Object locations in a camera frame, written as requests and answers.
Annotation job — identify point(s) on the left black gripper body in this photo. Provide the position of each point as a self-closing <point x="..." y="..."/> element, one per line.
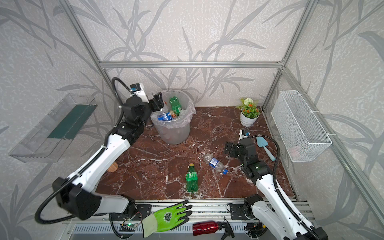
<point x="156" y="102"/>

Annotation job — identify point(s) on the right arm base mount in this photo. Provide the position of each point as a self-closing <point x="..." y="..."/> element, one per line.
<point x="238" y="212"/>

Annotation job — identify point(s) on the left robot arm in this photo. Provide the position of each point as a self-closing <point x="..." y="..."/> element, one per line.
<point x="75" y="193"/>

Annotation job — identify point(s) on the clear plastic wall shelf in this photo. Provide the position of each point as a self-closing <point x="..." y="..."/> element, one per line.
<point x="47" y="142"/>

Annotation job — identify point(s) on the white wire mesh basket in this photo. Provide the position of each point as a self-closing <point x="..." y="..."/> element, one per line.
<point x="301" y="132"/>

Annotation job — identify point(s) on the red spray bottle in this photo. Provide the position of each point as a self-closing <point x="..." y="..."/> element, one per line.
<point x="211" y="227"/>

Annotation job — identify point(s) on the green circuit board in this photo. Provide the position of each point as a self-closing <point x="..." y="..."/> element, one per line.
<point x="128" y="227"/>

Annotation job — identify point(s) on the aluminium frame rail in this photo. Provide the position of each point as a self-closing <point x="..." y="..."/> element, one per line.
<point x="167" y="64"/>

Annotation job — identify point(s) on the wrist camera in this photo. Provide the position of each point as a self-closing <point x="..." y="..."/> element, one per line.
<point x="244" y="134"/>
<point x="138" y="90"/>

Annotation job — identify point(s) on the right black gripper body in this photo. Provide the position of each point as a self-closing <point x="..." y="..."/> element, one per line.
<point x="231" y="148"/>

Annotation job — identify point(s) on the grey bin with plastic liner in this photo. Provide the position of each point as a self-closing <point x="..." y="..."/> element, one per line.
<point x="176" y="131"/>

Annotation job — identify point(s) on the light blue spatula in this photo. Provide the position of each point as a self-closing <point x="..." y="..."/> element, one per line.
<point x="262" y="143"/>

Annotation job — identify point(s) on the clear bottle red label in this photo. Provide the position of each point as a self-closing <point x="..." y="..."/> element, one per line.
<point x="173" y="115"/>

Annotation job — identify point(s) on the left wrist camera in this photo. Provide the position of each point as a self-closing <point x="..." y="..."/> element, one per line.
<point x="138" y="90"/>

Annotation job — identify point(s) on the green bottle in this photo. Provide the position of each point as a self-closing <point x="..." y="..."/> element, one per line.
<point x="175" y="105"/>
<point x="192" y="179"/>

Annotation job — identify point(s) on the potted plant in white pot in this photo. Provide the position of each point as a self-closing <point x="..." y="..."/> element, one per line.
<point x="249" y="111"/>

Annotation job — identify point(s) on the small terracotta vase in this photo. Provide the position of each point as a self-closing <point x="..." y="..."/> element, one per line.
<point x="113" y="167"/>

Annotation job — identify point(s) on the crushed blue label bottle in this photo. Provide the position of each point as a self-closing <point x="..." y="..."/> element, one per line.
<point x="215" y="164"/>

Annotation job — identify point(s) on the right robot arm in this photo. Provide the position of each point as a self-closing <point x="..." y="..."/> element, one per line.
<point x="274" y="208"/>

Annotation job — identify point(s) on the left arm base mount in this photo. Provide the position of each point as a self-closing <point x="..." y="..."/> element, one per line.
<point x="132" y="213"/>

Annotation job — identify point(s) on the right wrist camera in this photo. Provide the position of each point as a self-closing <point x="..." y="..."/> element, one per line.
<point x="244" y="134"/>

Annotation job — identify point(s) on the green work glove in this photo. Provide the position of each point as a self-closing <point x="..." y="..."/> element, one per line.
<point x="167" y="219"/>

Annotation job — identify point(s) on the clear bottle blue label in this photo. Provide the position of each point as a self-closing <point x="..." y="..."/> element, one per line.
<point x="164" y="116"/>

